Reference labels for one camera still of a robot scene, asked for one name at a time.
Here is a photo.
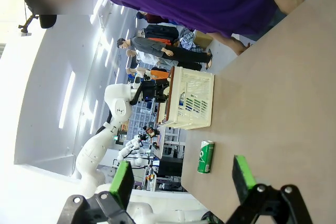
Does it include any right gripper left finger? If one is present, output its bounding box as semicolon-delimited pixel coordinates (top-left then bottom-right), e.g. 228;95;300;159
59;160;137;224

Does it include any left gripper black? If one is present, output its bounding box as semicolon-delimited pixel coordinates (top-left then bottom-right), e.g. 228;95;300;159
146;81;170;103

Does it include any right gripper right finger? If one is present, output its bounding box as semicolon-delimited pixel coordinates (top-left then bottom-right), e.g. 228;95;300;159
227;155;313;224

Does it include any green drink can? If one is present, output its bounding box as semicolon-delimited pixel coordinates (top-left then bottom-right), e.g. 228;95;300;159
196;140;215;174

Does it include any person's right forearm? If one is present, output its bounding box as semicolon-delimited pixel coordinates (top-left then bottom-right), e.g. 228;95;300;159
211;33;233;45

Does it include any cream basket with brown rim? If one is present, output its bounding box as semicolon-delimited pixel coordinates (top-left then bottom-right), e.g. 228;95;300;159
156;66;215;131

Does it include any person's right hand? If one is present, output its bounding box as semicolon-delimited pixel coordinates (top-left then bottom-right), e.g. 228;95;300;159
228;37;252;56

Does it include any small white background robot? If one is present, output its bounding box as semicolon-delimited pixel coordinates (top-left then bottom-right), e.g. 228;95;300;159
115;134;152;168

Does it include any mannequin in white shirt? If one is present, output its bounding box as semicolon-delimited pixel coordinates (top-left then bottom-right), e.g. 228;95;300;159
125;49;179;69

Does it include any person in grey shirt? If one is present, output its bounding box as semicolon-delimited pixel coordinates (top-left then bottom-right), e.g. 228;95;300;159
116;36;213;70

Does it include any small red display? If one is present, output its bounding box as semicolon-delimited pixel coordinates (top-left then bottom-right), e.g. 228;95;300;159
143;126;160;138

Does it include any black monitor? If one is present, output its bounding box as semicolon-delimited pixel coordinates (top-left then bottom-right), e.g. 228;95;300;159
157;155;184;177

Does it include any pile of checked clothes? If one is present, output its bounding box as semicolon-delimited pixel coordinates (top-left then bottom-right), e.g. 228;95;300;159
178;28;204;51

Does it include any brown cardboard box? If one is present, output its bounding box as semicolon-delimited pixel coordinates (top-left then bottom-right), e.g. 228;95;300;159
194;30;214;49

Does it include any black ceiling-mounted device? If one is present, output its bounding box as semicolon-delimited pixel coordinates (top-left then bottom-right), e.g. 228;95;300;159
17;14;58;36

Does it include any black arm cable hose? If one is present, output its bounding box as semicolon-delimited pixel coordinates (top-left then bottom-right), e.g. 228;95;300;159
96;83;148;137

